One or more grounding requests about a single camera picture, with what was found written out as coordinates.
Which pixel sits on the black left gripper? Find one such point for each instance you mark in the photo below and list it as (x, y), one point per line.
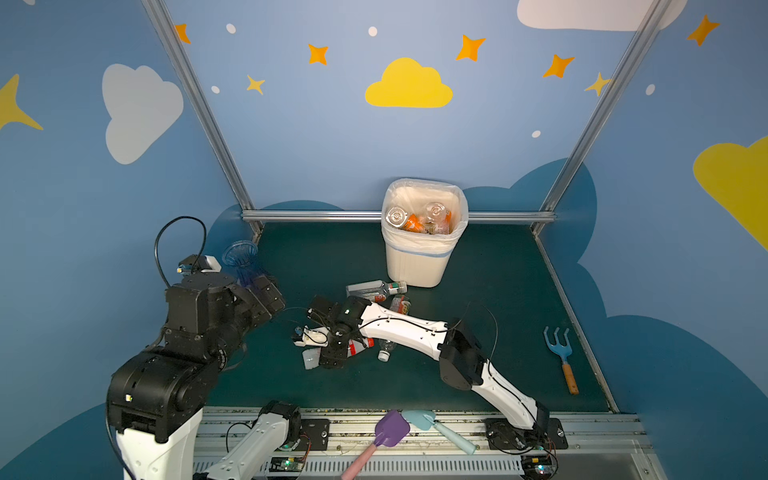
(264, 294)

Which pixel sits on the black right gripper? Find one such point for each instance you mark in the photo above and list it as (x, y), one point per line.
(327, 351)

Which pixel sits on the clear square bottle green label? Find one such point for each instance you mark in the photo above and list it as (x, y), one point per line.
(376, 291)

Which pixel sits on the clear bottle bird label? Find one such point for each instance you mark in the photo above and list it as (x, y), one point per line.
(397, 217)

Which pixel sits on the orange white tea bottle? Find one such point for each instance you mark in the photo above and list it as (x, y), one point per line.
(414, 224)

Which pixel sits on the clear bottle green band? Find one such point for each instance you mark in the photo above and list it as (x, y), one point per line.
(434, 212)

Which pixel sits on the red gold energy drink bottle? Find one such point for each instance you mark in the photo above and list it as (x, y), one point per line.
(356, 346)

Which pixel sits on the orange milk tea bottle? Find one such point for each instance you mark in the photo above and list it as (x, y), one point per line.
(444, 225)

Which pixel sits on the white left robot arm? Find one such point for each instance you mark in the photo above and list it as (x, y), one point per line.
(155, 400)

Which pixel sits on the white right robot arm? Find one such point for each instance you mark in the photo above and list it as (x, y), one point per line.
(462, 363)

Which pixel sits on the white ribbed trash bin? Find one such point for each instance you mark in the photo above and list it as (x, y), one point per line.
(415, 270)

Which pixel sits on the white bin liner bag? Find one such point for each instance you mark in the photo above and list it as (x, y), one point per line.
(413, 196)

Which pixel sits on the purple ribbed plastic vase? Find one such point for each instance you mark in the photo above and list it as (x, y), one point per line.
(243, 257)

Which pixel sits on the purple pink spatula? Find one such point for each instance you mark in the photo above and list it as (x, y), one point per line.
(389, 432)

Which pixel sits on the teal silicone spatula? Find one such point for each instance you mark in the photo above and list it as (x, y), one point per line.
(425, 420)

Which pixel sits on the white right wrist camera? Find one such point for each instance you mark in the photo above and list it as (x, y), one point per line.
(306, 337)

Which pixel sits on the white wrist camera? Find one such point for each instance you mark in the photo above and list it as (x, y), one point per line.
(306, 337)
(198, 263)

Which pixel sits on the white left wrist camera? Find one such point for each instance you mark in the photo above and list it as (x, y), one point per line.
(198, 263)

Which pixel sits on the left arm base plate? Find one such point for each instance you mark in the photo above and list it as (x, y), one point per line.
(314, 432)

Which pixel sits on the wooden handle brush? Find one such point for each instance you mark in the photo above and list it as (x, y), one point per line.
(560, 345)

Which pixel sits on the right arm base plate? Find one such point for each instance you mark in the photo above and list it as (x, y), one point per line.
(501, 435)

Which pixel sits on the aluminium frame post left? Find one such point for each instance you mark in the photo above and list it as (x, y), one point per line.
(161, 20)

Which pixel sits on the aluminium frame post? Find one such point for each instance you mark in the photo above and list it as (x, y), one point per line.
(637, 49)
(161, 20)

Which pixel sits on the aluminium frame post right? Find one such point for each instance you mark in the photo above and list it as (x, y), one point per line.
(637, 49)

